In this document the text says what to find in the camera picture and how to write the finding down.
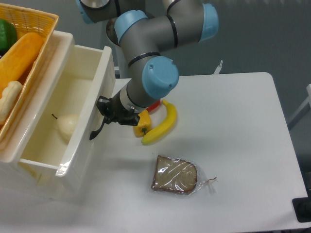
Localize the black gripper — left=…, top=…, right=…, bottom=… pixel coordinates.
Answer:
left=96, top=96, right=139, bottom=126

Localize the black top drawer handle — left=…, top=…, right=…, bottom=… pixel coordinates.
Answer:
left=89, top=117, right=105, bottom=141

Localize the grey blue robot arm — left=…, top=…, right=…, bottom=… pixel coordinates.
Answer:
left=77, top=0, right=219, bottom=125

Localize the white drawer cabinet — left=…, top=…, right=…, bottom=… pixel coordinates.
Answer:
left=0, top=31, right=75, bottom=199

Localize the yellow bell pepper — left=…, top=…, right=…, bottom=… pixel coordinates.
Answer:
left=133, top=110, right=152, bottom=137

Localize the pale toy pear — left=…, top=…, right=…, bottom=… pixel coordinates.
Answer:
left=52, top=114, right=79, bottom=144

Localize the red bell pepper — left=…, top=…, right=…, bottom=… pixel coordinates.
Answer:
left=146, top=100, right=161, bottom=113

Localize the yellow banana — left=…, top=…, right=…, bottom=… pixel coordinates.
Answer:
left=141, top=100, right=177, bottom=146

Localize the bagged bread slice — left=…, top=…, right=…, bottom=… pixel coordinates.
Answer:
left=151, top=155, right=217, bottom=196

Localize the pale toy peanut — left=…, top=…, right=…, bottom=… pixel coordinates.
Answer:
left=0, top=81, right=23, bottom=125

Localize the orange bread loaf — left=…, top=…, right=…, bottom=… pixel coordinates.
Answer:
left=0, top=33, right=44, bottom=91

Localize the yellow woven basket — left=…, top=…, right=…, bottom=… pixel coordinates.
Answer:
left=0, top=3, right=59, bottom=141

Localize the green bell pepper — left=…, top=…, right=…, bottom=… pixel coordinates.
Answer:
left=0, top=19, right=17, bottom=56

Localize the black device at edge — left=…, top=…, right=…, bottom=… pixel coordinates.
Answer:
left=292, top=197, right=311, bottom=223

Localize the white bracket behind table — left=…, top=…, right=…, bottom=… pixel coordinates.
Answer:
left=213, top=60, right=224, bottom=75

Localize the white frame at right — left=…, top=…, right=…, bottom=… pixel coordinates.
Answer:
left=287, top=84, right=311, bottom=131

